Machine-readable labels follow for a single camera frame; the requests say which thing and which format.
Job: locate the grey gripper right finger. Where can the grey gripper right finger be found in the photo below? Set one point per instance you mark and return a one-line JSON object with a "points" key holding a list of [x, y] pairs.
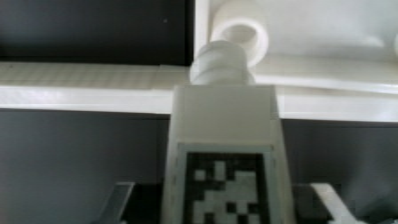
{"points": [[320, 208]]}

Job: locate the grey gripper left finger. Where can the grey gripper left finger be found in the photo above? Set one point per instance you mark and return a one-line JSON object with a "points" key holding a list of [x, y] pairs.
{"points": [[131, 204]]}

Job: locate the white U-shaped fence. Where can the white U-shaped fence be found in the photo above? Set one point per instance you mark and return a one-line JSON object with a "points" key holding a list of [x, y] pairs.
{"points": [[329, 89]]}

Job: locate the white square tabletop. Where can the white square tabletop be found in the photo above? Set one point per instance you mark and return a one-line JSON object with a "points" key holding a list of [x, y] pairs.
{"points": [[320, 42]]}

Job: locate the white table leg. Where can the white table leg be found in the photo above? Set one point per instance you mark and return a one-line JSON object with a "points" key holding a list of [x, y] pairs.
{"points": [[227, 185]]}

